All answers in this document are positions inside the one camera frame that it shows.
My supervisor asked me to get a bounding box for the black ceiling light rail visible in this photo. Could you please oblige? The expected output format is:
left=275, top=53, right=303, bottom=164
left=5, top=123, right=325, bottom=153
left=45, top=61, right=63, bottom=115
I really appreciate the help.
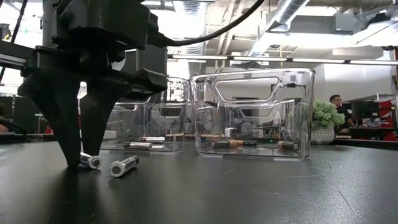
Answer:
left=167, top=54, right=398, bottom=66

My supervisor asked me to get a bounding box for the thick Duracell battery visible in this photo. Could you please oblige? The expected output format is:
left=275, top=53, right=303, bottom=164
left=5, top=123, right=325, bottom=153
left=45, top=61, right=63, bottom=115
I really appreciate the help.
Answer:
left=276, top=140, right=300, bottom=152
left=210, top=139, right=239, bottom=149

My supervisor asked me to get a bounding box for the slim Duracell battery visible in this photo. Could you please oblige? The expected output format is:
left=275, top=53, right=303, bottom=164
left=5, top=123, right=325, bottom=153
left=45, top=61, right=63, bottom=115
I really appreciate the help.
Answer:
left=235, top=139, right=258, bottom=147

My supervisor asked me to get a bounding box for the person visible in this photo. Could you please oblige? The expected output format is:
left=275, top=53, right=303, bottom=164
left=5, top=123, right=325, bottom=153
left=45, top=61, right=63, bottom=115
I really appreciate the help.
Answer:
left=328, top=94, right=357, bottom=135

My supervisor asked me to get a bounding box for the green artificial potted plant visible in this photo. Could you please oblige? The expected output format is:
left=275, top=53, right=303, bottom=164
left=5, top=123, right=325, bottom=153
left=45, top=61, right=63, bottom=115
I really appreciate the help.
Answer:
left=310, top=98, right=346, bottom=146

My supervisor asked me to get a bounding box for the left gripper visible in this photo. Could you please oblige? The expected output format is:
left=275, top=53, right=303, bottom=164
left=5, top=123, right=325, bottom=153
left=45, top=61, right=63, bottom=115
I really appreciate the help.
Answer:
left=0, top=0, right=167, bottom=169

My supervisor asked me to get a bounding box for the silver ventilation duct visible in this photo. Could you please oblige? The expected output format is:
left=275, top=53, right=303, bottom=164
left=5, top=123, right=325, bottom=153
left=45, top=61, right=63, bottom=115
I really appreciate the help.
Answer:
left=245, top=0, right=312, bottom=58
left=172, top=0, right=215, bottom=56

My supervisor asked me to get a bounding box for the black partition panel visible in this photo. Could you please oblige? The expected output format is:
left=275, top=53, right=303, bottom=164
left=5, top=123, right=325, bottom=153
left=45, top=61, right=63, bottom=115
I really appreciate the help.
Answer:
left=119, top=45, right=169, bottom=82

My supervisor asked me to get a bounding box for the black computer monitor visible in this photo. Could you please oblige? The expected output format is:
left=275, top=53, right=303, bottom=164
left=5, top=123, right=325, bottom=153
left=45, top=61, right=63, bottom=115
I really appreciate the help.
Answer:
left=350, top=100, right=381, bottom=121

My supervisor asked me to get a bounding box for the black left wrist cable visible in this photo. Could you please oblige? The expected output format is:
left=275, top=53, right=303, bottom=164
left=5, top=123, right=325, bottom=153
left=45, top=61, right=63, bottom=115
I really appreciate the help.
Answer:
left=146, top=0, right=266, bottom=47

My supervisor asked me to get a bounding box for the grey rectangular duct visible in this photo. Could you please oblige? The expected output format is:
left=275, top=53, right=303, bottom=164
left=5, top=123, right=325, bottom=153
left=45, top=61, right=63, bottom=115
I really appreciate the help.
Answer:
left=270, top=14, right=358, bottom=35

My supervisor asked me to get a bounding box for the clear plastic bin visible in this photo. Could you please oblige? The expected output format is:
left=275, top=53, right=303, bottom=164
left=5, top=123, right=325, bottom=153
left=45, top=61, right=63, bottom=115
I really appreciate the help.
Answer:
left=190, top=67, right=316, bottom=159
left=99, top=76, right=191, bottom=153

